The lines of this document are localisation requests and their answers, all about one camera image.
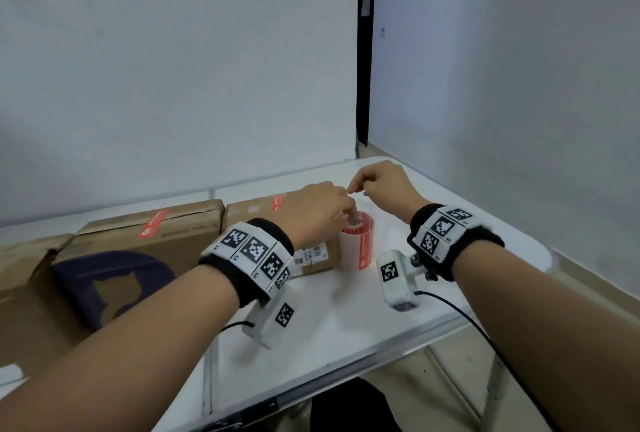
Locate person's left hand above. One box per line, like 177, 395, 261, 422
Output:
272, 181, 359, 251

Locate person's right hand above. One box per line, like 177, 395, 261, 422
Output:
347, 160, 432, 225

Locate roll of red labels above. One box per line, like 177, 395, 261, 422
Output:
339, 211, 376, 271

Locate person's right forearm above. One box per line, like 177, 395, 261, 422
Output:
451, 241, 640, 432

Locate person's left forearm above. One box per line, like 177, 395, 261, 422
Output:
0, 264, 242, 432

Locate cardboard box with barcode label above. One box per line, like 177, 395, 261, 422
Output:
221, 193, 342, 278

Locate black wristband with marker tags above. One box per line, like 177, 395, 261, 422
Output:
198, 218, 296, 309
407, 203, 505, 283

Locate person's black trousers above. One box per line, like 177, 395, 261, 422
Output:
309, 377, 402, 432

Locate cardboard box with blue print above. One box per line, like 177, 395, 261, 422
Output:
51, 199, 226, 333

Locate plain open cardboard box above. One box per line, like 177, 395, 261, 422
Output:
0, 233, 93, 380

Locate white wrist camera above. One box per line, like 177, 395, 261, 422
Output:
242, 286, 302, 350
375, 250, 439, 313

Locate black door frame strip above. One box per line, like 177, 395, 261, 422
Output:
355, 0, 377, 145

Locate black camera cable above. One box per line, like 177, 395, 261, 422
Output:
219, 320, 257, 335
413, 290, 563, 432

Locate grey metal table leg frame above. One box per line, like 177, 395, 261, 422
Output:
424, 346, 507, 432

